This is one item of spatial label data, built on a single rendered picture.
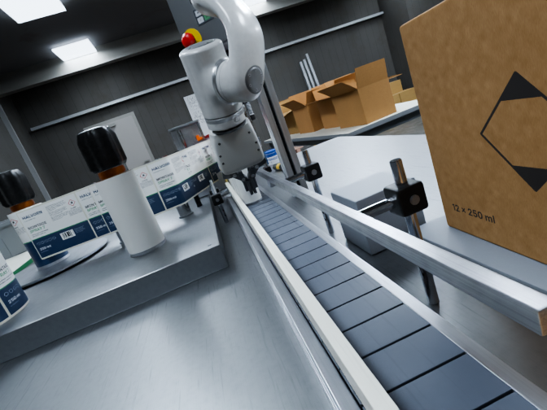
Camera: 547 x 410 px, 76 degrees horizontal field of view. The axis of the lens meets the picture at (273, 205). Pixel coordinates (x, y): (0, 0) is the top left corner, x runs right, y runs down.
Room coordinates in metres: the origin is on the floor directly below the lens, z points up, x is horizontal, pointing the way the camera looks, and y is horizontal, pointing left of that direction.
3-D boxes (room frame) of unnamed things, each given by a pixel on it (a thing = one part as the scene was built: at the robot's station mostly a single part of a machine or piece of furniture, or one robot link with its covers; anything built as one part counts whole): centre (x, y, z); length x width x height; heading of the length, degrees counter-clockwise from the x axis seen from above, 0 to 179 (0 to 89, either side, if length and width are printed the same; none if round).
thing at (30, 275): (1.03, 0.67, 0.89); 0.31 x 0.31 x 0.01
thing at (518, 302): (0.66, -0.02, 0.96); 1.07 x 0.01 x 0.01; 8
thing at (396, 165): (0.33, -0.11, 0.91); 0.07 x 0.03 x 0.17; 98
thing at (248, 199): (0.90, 0.05, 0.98); 0.05 x 0.05 x 0.20
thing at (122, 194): (0.83, 0.32, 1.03); 0.09 x 0.09 x 0.30
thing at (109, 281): (1.00, 0.51, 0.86); 0.80 x 0.67 x 0.05; 8
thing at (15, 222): (1.03, 0.67, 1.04); 0.09 x 0.09 x 0.29
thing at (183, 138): (1.35, 0.20, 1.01); 0.14 x 0.13 x 0.26; 8
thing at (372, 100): (2.63, -0.88, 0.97); 0.51 x 0.42 x 0.37; 107
